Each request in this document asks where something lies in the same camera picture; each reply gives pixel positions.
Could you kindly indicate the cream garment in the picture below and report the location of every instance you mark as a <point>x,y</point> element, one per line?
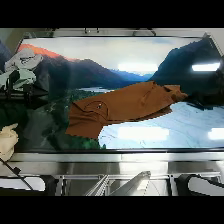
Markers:
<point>7,140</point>

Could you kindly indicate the pale green garment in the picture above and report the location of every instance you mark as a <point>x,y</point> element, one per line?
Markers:
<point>23,78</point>

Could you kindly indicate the brown shirt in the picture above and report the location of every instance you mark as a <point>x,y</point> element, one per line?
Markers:
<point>126,103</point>

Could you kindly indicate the grey garment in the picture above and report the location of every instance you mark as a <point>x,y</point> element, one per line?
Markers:
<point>23,60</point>

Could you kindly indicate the silver frame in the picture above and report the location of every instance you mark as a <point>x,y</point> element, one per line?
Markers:
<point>100,166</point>

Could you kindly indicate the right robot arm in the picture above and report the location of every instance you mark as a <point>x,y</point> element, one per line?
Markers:
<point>203,187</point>

